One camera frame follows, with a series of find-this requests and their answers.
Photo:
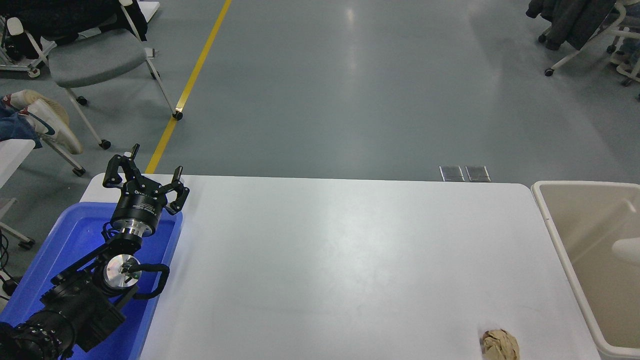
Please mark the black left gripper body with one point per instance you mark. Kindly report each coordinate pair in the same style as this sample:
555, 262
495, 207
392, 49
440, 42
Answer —
140, 205

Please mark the white paper cup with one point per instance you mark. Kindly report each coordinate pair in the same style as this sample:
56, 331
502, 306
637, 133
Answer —
627, 251

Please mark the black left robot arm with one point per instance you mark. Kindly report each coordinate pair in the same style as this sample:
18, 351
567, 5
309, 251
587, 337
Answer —
75, 310

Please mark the white chair leg with caster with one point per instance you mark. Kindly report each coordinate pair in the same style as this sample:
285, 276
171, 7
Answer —
65, 156

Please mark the blue plastic tray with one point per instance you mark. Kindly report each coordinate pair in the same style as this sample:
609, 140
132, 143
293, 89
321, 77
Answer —
75, 235

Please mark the grey seat rolling chair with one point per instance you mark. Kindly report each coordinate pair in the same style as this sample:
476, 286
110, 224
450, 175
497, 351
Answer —
95, 57

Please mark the white desk corner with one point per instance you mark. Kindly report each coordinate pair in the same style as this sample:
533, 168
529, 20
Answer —
150, 7

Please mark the black jacket on grey chair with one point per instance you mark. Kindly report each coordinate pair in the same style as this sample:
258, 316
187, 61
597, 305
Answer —
65, 15

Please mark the metal floor outlet plate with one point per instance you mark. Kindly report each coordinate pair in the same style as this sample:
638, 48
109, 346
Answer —
452, 173
477, 173

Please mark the crumpled tan paper ball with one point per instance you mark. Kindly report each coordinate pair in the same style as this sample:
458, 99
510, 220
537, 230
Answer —
500, 346

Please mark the large pale plastic bin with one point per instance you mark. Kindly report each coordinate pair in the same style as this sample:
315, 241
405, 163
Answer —
580, 225

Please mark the dark grey hanging jacket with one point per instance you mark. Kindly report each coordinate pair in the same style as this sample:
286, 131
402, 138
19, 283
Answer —
575, 20

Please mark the white metal cart frame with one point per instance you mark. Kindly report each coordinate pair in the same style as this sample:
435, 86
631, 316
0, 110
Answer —
22, 68

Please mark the white frame rolling chair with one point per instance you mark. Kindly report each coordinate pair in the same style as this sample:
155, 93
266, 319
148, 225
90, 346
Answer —
575, 56

